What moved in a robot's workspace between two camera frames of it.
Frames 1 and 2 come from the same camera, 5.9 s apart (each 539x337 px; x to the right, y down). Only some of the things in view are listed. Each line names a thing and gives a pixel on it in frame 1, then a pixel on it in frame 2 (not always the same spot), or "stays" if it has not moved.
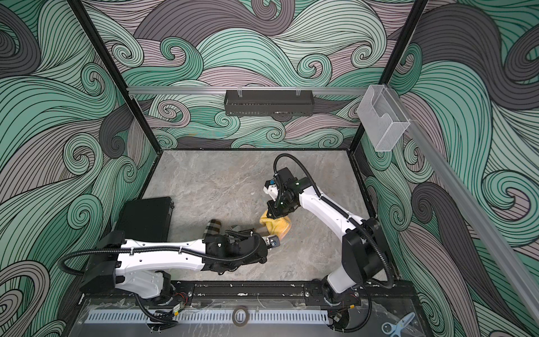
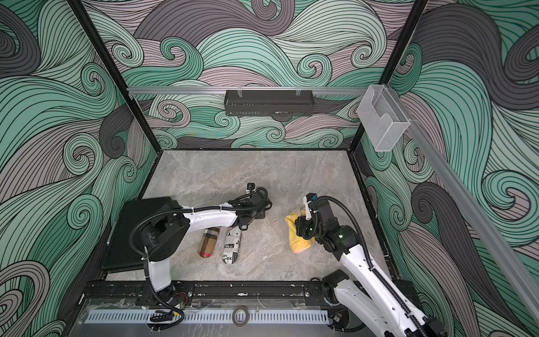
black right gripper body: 280,207 to 306,227
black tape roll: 246,314 stays
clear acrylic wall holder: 382,117 stays
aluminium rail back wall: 244,90 stays
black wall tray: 285,103 stays
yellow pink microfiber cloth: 278,227 to 298,243
